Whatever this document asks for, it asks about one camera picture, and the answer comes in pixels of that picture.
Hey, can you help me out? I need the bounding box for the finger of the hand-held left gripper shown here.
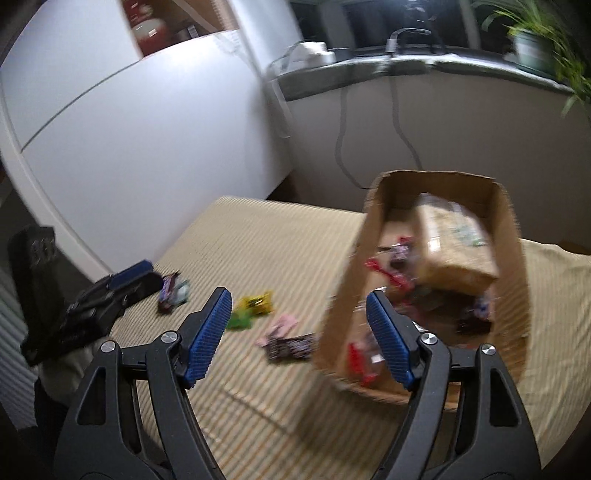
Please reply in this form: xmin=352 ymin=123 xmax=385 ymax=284
xmin=120 ymin=272 xmax=164 ymax=306
xmin=111 ymin=261 xmax=153 ymax=289

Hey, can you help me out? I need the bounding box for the red and white vase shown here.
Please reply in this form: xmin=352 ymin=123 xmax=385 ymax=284
xmin=124 ymin=0 xmax=169 ymax=56

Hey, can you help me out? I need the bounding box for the small brown chocolate bar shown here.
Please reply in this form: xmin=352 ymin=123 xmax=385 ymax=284
xmin=158 ymin=273 xmax=180 ymax=315

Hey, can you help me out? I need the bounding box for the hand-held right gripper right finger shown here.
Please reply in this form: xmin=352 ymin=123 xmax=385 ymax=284
xmin=366 ymin=290 xmax=542 ymax=480

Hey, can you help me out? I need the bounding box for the striped beige blanket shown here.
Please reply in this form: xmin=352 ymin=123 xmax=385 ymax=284
xmin=39 ymin=196 xmax=591 ymax=480

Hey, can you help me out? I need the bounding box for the white cable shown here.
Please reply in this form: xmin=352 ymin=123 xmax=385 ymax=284
xmin=263 ymin=44 xmax=296 ymax=139

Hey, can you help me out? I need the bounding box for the black cable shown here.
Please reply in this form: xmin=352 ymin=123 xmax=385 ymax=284
xmin=387 ymin=28 xmax=432 ymax=171
xmin=336 ymin=85 xmax=370 ymax=190

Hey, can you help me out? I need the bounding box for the yellow candy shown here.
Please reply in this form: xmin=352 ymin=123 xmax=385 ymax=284
xmin=238 ymin=291 xmax=273 ymax=315

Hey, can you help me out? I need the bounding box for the white wardrobe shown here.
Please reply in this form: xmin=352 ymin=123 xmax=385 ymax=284
xmin=0 ymin=0 xmax=305 ymax=282

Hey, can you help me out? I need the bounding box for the dark brown chocolate bar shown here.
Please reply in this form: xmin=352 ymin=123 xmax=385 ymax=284
xmin=267 ymin=333 xmax=317 ymax=365

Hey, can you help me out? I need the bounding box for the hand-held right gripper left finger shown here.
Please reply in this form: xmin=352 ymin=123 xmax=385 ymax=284
xmin=53 ymin=287 xmax=232 ymax=480

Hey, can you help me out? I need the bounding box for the clear packet of dark plums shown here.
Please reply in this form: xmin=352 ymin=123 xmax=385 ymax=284
xmin=364 ymin=235 xmax=419 ymax=291
xmin=346 ymin=323 xmax=386 ymax=388

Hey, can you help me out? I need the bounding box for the wooden shelf niche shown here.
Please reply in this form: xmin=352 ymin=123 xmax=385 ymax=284
xmin=122 ymin=0 xmax=241 ymax=58

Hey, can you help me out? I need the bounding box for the clear-wrapped bread packet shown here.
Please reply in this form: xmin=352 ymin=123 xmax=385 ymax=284
xmin=416 ymin=194 xmax=500 ymax=296

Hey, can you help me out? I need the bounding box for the pink snack packet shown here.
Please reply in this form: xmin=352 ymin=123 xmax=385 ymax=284
xmin=256 ymin=314 xmax=298 ymax=347

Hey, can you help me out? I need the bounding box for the brown cardboard box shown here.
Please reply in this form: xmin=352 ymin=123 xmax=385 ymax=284
xmin=313 ymin=170 xmax=531 ymax=411

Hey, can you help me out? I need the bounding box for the white power strip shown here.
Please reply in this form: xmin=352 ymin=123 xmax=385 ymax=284
xmin=288 ymin=41 xmax=335 ymax=70

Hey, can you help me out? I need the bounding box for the grey window sill mat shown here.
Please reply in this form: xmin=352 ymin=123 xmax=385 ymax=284
xmin=277 ymin=46 xmax=591 ymax=102

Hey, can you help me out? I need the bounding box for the potted spider plant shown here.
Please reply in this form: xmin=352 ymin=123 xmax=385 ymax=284
xmin=475 ymin=0 xmax=591 ymax=116

